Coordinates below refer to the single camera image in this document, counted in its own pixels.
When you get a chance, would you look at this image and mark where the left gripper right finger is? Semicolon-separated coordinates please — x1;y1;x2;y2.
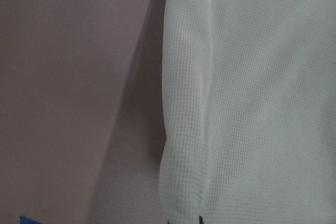
199;216;204;224

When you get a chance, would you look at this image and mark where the olive green long-sleeve shirt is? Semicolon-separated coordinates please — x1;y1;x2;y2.
159;0;335;223

